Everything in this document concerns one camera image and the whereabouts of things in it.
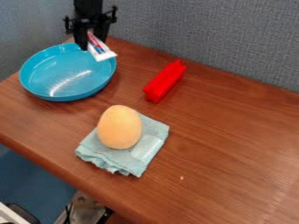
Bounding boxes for red plastic block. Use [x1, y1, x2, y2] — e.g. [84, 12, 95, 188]
[143, 59, 187, 103]

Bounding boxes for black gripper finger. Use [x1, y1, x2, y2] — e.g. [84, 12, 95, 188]
[73, 21, 88, 51]
[94, 22, 110, 42]

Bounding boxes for white toothpaste tube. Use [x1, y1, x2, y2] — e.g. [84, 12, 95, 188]
[88, 31, 118, 62]

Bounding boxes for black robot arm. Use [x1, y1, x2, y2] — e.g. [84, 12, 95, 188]
[63, 0, 118, 51]

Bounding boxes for clear small plastic bottle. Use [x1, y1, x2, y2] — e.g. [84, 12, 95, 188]
[131, 135, 163, 163]

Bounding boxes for grey stand under table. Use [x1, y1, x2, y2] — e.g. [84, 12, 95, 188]
[53, 191, 114, 224]

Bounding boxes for orange egg-shaped sponge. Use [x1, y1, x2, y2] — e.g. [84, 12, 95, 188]
[98, 105, 143, 150]

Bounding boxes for blue plastic plate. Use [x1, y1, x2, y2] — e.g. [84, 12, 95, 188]
[19, 43, 118, 102]

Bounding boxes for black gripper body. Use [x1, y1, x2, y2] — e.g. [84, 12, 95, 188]
[63, 5, 118, 34]

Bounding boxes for light blue folded cloth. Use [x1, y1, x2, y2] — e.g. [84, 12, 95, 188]
[75, 114, 170, 178]

